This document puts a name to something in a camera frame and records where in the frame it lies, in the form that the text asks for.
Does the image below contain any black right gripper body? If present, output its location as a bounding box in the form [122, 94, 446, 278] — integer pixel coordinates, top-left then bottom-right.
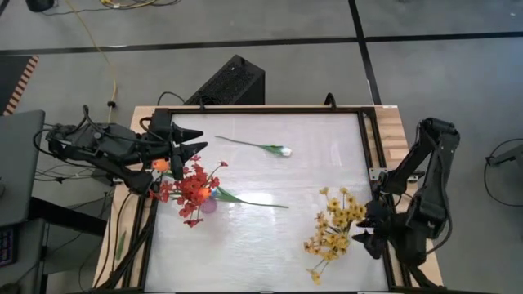
[365, 199, 393, 246]

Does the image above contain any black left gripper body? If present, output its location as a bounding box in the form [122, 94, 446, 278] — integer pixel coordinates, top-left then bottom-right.
[150, 110, 181, 158]

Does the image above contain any yellow artificial flower bunch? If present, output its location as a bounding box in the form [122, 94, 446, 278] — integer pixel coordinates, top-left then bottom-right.
[302, 228, 352, 287]
[316, 186, 368, 234]

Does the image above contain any red artificial flower bunch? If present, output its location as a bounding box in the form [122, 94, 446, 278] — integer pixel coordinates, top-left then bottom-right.
[149, 154, 230, 229]

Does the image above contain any purple glass vase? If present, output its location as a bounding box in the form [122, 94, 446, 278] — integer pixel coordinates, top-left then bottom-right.
[199, 196, 219, 215]

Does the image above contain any silver mounting plate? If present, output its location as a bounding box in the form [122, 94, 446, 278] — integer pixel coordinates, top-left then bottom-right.
[369, 166, 424, 183]

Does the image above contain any black computer tower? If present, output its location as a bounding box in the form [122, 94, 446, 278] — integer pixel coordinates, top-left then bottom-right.
[184, 53, 267, 107]

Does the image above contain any white table mat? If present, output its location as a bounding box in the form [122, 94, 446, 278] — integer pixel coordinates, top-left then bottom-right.
[143, 110, 390, 293]

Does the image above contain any loose green leaf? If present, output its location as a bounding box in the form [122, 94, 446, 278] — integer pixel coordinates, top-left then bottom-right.
[114, 229, 128, 262]

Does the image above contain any black desk beam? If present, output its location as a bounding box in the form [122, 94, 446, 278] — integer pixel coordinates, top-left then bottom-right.
[27, 195, 108, 237]

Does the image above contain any grey stand leg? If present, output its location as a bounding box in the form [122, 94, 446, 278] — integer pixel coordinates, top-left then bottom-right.
[485, 142, 523, 168]

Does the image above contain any grey desk top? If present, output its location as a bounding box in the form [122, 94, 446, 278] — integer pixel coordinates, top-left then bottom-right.
[0, 109, 47, 228]

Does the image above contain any black mat striped edge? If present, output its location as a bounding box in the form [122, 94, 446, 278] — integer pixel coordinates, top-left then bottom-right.
[0, 55, 40, 117]

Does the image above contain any black round bin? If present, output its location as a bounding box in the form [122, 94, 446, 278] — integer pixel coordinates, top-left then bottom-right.
[25, 0, 56, 13]

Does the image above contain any dark keyboard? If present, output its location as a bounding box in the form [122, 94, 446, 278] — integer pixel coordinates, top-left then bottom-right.
[0, 226, 18, 269]

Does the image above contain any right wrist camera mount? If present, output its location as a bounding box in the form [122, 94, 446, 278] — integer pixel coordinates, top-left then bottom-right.
[365, 243, 388, 261]

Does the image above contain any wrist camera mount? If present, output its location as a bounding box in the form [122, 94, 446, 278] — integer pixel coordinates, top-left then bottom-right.
[365, 243, 388, 261]
[170, 146, 186, 181]

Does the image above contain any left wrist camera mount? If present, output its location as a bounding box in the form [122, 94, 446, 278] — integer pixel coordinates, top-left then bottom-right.
[170, 146, 186, 181]

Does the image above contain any yellow floor cable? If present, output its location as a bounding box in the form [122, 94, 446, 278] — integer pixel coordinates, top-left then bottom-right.
[65, 0, 118, 138]

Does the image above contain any black aluminium frame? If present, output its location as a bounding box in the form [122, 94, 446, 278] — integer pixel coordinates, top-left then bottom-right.
[92, 104, 445, 294]

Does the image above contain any black looped floor cable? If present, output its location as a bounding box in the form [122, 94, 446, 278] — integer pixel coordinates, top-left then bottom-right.
[483, 137, 523, 208]

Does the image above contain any floor cable bundle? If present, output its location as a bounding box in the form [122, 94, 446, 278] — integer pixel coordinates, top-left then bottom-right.
[42, 0, 183, 16]

